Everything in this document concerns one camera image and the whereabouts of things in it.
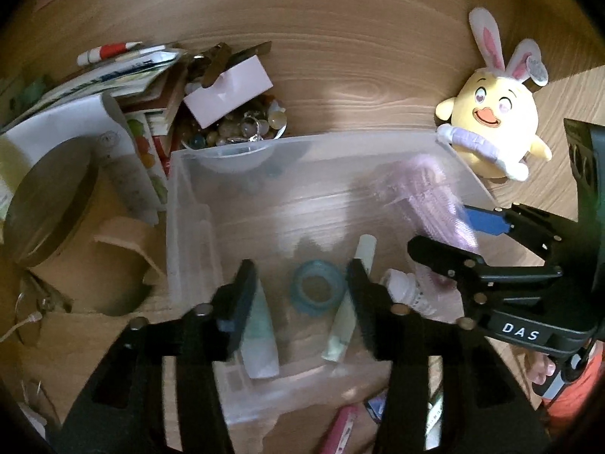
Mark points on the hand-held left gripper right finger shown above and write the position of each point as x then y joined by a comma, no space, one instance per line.
358,293

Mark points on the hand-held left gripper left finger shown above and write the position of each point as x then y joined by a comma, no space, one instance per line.
246,293

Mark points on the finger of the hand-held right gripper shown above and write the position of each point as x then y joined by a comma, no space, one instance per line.
444,257
484,221

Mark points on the pink comb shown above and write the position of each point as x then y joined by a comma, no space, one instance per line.
425,189

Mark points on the clear plastic storage bin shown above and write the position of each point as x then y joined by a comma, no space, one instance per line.
283,208

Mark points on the person's right forearm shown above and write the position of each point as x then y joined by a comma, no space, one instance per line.
583,388

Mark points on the person's right hand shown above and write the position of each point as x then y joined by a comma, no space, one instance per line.
541,370

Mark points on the pink cloth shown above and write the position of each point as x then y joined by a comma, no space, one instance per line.
445,301

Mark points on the light green tube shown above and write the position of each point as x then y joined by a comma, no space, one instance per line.
367,249

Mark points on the small white bottle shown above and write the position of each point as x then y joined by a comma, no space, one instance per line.
406,289

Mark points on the white and teal tube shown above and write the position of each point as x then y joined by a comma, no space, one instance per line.
260,340

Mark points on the blue tape roll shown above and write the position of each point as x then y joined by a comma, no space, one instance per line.
296,289

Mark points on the yellow chick plush toy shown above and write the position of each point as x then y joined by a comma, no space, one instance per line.
496,118

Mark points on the blue and white packet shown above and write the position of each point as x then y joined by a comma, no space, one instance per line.
377,406

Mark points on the pink packet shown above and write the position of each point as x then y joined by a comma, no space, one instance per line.
338,430

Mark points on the brown cardboard box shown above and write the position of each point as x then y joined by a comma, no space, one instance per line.
94,269

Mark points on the fruit print box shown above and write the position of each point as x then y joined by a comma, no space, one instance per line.
150,161

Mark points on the bowl of glass beads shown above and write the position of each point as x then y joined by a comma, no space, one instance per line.
236,128

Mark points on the white cosmetic tube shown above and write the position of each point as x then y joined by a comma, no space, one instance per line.
124,170

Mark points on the pink sticky note pad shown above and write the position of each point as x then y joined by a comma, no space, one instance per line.
227,91

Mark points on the stack of books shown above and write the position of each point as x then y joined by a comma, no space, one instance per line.
160,99

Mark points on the eyeglasses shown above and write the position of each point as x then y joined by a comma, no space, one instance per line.
33,307

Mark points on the round brown tin lid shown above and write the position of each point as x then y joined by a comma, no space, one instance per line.
49,198

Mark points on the red and white marker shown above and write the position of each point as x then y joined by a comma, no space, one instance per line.
108,52

